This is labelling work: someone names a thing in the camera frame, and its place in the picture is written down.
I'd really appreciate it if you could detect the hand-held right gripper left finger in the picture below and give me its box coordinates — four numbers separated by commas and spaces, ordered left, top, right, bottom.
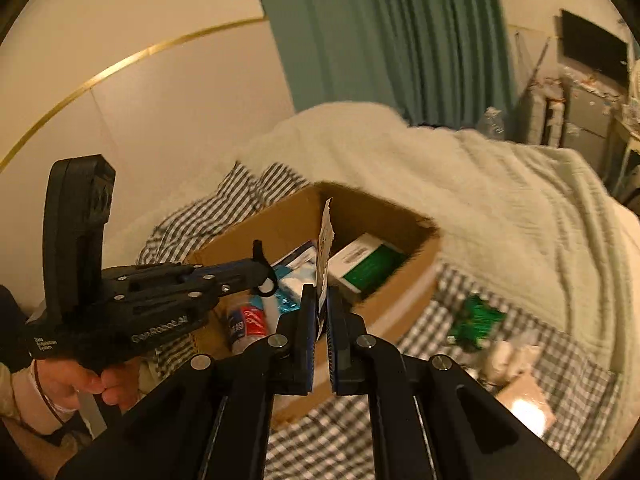
55, 284, 321, 480

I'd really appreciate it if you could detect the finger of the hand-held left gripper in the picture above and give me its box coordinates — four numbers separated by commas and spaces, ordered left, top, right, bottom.
115, 266, 279, 322
102, 240, 267, 292

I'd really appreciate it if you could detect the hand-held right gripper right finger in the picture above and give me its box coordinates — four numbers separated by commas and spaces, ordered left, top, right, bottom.
325, 285, 581, 480

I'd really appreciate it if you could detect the white paper packet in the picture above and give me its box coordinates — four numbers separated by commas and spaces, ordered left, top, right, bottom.
316, 199, 335, 311

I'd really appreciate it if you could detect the white and green medicine box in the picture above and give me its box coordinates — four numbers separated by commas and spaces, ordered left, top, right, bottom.
327, 232, 408, 303

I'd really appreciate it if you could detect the person's left forearm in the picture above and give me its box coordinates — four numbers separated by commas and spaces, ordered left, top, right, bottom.
0, 360, 91, 442

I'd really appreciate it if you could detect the person's left hand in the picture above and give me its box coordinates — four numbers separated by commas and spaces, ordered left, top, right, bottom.
30, 357, 143, 417

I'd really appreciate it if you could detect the small bottle with red label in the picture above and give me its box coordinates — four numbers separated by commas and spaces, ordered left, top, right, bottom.
226, 302, 271, 353

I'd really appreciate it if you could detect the blue and white packet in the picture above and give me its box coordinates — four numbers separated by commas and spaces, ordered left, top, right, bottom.
270, 240, 321, 316

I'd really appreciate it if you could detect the green packet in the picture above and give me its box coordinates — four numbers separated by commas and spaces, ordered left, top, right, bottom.
446, 295, 508, 348

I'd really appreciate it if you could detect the small brown cardboard box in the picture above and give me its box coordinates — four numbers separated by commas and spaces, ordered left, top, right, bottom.
495, 370, 558, 436

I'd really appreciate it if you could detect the white blanket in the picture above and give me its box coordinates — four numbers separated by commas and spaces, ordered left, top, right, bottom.
235, 102, 640, 376

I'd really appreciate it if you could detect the checked bed sheet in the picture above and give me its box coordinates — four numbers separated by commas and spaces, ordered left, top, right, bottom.
137, 162, 621, 480

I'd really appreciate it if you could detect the clear plastic bottle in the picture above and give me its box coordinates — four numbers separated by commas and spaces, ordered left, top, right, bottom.
482, 106, 508, 136

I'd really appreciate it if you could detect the teal curtain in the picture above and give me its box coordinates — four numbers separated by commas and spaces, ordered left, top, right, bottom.
247, 0, 518, 128

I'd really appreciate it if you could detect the grey cabinet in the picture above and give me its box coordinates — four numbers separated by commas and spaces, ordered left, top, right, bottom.
515, 75, 626, 161

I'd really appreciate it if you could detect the light wooden table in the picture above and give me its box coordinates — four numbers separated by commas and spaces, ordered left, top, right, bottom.
607, 110, 640, 201

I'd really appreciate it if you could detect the black television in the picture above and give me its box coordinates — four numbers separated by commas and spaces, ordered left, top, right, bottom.
560, 8, 630, 86

